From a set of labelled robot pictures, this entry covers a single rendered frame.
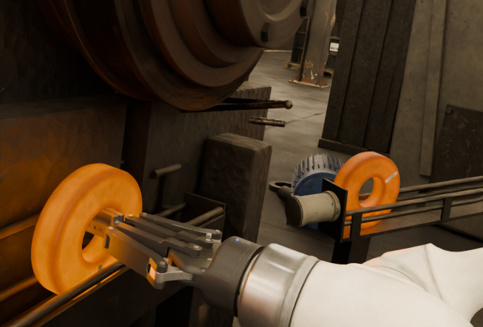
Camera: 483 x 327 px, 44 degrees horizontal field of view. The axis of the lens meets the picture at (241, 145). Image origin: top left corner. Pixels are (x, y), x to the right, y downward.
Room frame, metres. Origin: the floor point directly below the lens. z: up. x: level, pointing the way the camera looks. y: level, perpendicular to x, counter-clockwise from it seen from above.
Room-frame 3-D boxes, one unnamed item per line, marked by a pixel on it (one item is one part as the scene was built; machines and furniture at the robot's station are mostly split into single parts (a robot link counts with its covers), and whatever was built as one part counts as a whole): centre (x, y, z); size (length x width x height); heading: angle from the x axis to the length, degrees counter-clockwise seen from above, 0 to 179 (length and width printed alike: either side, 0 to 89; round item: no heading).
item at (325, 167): (3.02, -0.44, 0.17); 0.57 x 0.31 x 0.34; 176
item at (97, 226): (0.61, 0.14, 0.76); 0.05 x 0.03 x 0.01; 66
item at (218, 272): (0.58, 0.01, 0.76); 0.09 x 0.08 x 0.07; 66
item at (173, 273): (0.55, 0.04, 0.76); 0.05 x 0.05 x 0.02; 68
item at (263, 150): (1.02, 0.01, 0.68); 0.11 x 0.08 x 0.24; 66
